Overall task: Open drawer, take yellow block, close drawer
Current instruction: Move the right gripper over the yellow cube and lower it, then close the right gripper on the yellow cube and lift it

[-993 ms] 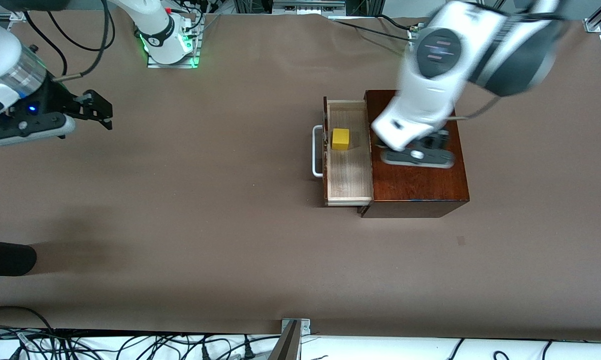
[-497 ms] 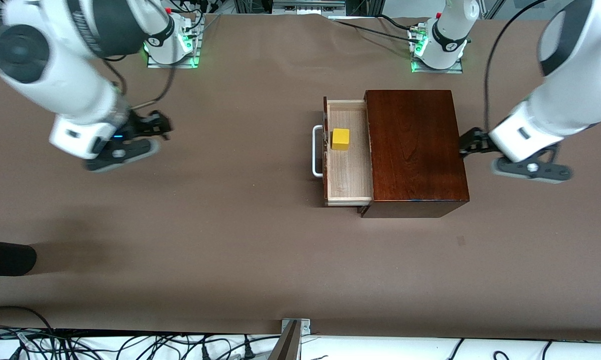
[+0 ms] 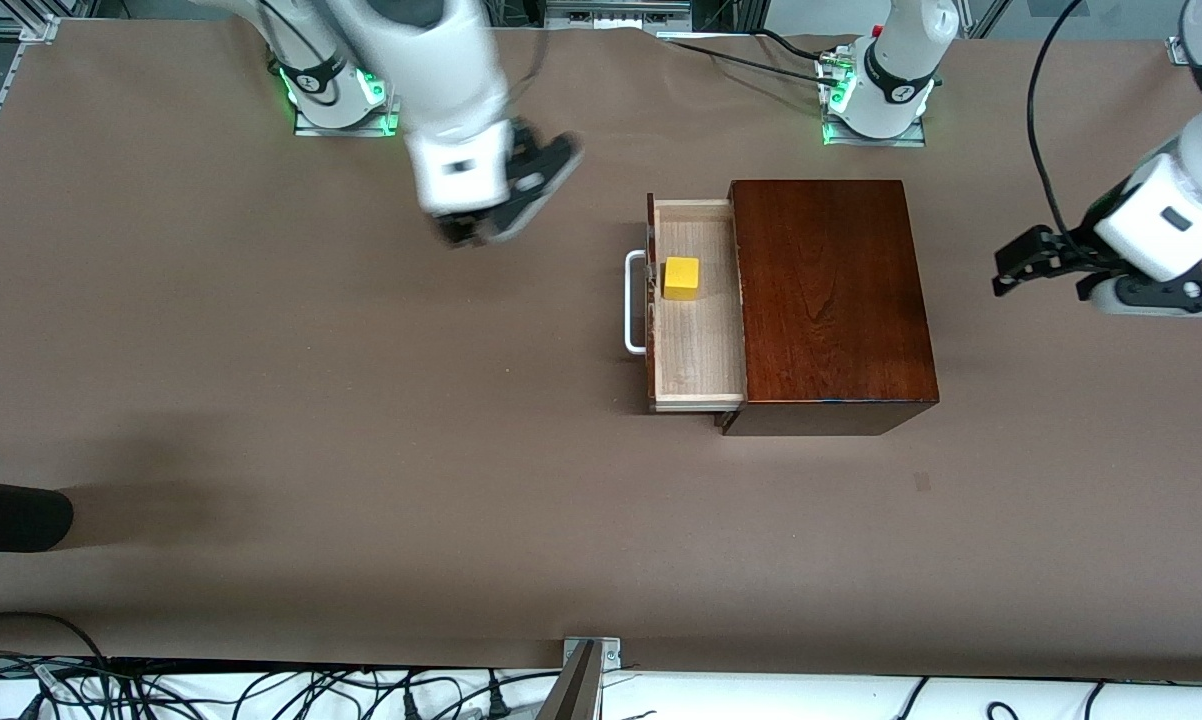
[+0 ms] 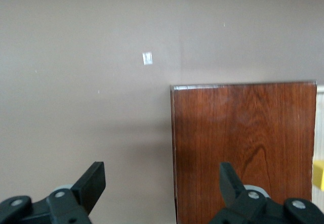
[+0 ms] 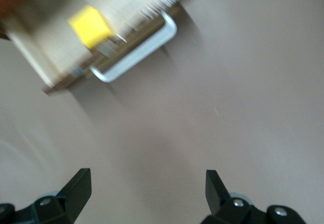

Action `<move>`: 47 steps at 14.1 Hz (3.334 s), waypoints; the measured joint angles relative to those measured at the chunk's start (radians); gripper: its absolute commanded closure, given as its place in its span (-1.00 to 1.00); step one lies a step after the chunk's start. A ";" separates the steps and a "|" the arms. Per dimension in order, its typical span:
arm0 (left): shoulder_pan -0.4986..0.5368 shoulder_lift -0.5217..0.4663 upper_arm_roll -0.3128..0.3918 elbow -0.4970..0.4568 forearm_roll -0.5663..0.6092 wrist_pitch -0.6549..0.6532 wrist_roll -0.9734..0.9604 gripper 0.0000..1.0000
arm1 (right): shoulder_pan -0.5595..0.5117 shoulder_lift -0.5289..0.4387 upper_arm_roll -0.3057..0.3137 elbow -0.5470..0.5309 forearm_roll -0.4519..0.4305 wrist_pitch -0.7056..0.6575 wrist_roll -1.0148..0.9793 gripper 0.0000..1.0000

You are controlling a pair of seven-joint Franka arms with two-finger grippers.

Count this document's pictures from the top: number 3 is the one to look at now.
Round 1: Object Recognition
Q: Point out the yellow cube block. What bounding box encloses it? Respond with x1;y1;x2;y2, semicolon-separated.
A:
663;256;702;302

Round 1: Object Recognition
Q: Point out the wooden drawer with white handle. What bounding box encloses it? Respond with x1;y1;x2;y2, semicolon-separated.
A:
624;193;748;414

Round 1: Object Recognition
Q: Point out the dark brown wooden cabinet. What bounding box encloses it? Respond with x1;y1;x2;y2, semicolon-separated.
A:
723;180;940;437

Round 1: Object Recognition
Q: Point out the black rounded cylinder object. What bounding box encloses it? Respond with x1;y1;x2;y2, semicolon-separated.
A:
0;478;75;553

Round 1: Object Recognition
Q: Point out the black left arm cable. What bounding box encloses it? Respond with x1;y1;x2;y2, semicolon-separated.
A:
1027;0;1087;241

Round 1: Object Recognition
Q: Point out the aluminium frame rack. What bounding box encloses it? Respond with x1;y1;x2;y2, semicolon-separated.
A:
466;0;767;31

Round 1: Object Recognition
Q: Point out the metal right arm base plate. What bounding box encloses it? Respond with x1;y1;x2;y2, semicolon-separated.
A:
294;100;402;138

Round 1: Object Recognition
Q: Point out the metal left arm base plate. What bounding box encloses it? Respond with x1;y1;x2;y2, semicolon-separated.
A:
821;118;929;148

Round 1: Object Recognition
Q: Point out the long black table cable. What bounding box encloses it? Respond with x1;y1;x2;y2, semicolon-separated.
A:
661;38;842;86

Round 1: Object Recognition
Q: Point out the short black table cable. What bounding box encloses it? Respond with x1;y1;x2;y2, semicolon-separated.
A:
756;28;824;61

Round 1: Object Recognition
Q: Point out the metal bracket with dark bar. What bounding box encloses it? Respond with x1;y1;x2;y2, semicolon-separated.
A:
536;637;624;720

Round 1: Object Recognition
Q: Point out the black looped floor cable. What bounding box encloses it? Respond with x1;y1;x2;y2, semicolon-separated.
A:
0;612;112;691

